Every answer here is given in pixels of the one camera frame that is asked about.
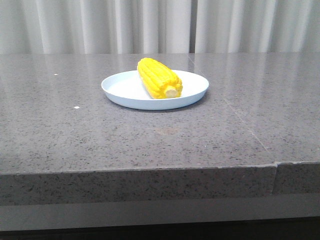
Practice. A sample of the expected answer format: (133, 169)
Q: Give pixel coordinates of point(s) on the yellow corn cob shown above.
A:
(160, 81)

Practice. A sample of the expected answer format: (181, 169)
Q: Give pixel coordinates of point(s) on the light blue round plate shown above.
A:
(126, 89)

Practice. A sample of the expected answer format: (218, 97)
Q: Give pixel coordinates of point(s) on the white pleated curtain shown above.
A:
(158, 26)

